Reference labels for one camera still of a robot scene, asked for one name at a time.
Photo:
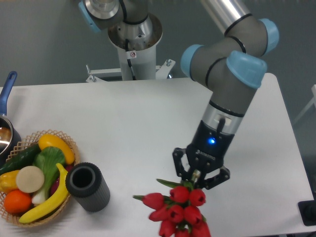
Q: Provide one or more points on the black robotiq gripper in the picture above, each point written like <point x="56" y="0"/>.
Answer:
<point x="205" y="154"/>

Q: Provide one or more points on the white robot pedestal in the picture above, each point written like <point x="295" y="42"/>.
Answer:
<point x="136" y="47"/>

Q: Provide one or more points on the blue handled saucepan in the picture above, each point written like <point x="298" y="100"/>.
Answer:
<point x="9" y="137"/>

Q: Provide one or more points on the green cucumber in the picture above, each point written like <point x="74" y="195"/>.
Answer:
<point x="20" y="160"/>

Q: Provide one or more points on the yellow bell pepper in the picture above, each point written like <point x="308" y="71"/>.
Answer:
<point x="8" y="181"/>

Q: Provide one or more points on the orange fruit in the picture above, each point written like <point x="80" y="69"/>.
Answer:
<point x="17" y="202"/>

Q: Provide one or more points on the woven wicker basket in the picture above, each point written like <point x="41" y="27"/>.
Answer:
<point x="24" y="144"/>

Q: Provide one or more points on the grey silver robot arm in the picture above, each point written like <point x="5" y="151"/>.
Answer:
<point x="232" y="69"/>

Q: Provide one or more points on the yellow squash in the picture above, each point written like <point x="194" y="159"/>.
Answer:
<point x="50" y="140"/>

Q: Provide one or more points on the black device at edge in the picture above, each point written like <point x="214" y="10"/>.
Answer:
<point x="308" y="212"/>

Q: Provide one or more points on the dark grey ribbed vase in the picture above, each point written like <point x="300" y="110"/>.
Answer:
<point x="87" y="185"/>

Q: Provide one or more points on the red tulip bouquet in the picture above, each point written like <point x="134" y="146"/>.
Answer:
<point x="178" y="213"/>

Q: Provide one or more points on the white frame at right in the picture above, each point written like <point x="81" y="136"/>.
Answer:
<point x="307" y="108"/>

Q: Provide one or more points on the yellow banana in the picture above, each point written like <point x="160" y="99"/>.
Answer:
<point x="51" y="203"/>

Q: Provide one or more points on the purple vegetable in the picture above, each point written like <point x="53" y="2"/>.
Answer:
<point x="55" y="185"/>

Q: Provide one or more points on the green bok choy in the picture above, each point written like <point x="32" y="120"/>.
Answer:
<point x="46" y="161"/>

